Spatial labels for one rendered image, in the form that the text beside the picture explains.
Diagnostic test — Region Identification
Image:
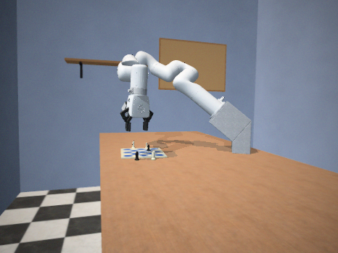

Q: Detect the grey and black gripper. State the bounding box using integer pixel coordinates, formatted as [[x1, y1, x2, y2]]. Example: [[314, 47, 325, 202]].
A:
[[120, 94, 154, 131]]

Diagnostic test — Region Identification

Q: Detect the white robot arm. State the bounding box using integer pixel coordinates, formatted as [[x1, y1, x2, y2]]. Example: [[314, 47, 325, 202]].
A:
[[118, 51, 225, 119]]

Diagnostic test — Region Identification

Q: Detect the blue and cream chessboard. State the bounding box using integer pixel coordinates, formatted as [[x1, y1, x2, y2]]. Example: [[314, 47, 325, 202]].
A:
[[121, 148, 167, 159]]

